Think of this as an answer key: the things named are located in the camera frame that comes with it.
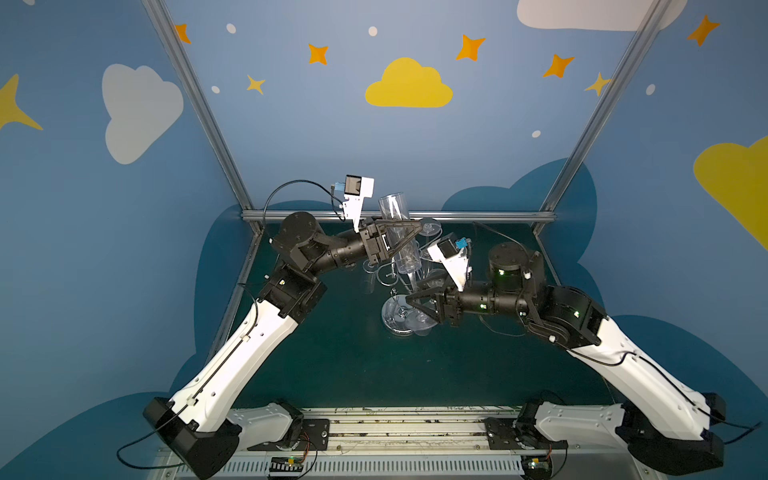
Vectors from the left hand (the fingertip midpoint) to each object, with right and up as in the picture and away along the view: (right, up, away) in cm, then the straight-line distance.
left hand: (414, 220), depth 50 cm
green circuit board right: (+33, -59, +23) cm, 71 cm away
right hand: (+1, -12, +5) cm, 13 cm away
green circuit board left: (-30, -58, +23) cm, 69 cm away
